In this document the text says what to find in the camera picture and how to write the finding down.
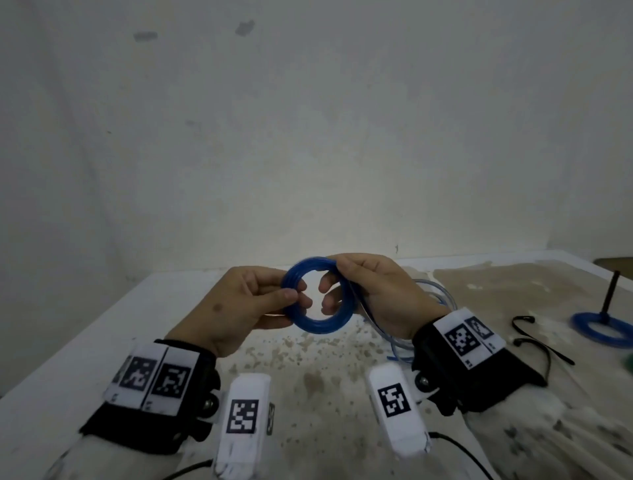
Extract black left camera cable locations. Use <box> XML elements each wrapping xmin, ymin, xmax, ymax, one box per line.
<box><xmin>162</xmin><ymin>460</ymin><xmax>216</xmax><ymax>480</ymax></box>

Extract black right wrist strap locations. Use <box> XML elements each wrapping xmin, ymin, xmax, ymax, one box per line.
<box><xmin>409</xmin><ymin>308</ymin><xmax>548</xmax><ymax>417</ymax></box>

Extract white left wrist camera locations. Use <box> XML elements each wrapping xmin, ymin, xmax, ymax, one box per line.
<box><xmin>212</xmin><ymin>373</ymin><xmax>276</xmax><ymax>480</ymax></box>

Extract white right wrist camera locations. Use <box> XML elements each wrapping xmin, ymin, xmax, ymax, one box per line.
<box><xmin>365</xmin><ymin>363</ymin><xmax>433</xmax><ymax>459</ymax></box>

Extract person's left forearm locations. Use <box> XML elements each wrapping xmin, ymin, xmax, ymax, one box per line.
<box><xmin>44</xmin><ymin>429</ymin><xmax>214</xmax><ymax>480</ymax></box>

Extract blue plastic tube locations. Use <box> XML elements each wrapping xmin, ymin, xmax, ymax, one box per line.
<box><xmin>280</xmin><ymin>255</ymin><xmax>457</xmax><ymax>363</ymax></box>

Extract black camera cable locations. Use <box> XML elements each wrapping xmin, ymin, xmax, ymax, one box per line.
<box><xmin>162</xmin><ymin>460</ymin><xmax>216</xmax><ymax>480</ymax></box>
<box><xmin>427</xmin><ymin>432</ymin><xmax>496</xmax><ymax>480</ymax></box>

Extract blue tube coil on stand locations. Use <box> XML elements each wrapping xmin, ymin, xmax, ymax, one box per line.
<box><xmin>570</xmin><ymin>312</ymin><xmax>633</xmax><ymax>350</ymax></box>

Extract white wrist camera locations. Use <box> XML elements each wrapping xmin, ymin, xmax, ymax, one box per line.
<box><xmin>365</xmin><ymin>363</ymin><xmax>433</xmax><ymax>459</ymax></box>
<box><xmin>212</xmin><ymin>373</ymin><xmax>276</xmax><ymax>480</ymax></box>

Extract black cable tie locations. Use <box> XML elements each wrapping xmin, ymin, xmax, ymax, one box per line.
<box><xmin>511</xmin><ymin>315</ymin><xmax>553</xmax><ymax>379</ymax></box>
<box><xmin>513</xmin><ymin>337</ymin><xmax>576</xmax><ymax>367</ymax></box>

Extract black wrist strap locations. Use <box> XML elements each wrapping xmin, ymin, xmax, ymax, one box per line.
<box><xmin>79</xmin><ymin>339</ymin><xmax>222</xmax><ymax>456</ymax></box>
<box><xmin>409</xmin><ymin>308</ymin><xmax>548</xmax><ymax>417</ymax></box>

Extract person's left hand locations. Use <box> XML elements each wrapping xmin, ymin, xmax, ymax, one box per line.
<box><xmin>166</xmin><ymin>266</ymin><xmax>313</xmax><ymax>359</ymax></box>

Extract black left wrist strap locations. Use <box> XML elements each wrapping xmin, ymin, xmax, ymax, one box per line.
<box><xmin>79</xmin><ymin>339</ymin><xmax>222</xmax><ymax>456</ymax></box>

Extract black post stand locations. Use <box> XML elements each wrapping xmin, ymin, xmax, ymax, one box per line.
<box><xmin>599</xmin><ymin>270</ymin><xmax>622</xmax><ymax>325</ymax></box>

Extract person's right forearm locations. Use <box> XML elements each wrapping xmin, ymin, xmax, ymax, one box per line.
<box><xmin>461</xmin><ymin>383</ymin><xmax>633</xmax><ymax>480</ymax></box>

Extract black right camera cable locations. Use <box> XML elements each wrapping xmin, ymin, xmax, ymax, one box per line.
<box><xmin>427</xmin><ymin>432</ymin><xmax>496</xmax><ymax>480</ymax></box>

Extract person's right hand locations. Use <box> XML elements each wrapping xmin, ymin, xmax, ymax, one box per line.
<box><xmin>319</xmin><ymin>254</ymin><xmax>448</xmax><ymax>342</ymax></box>

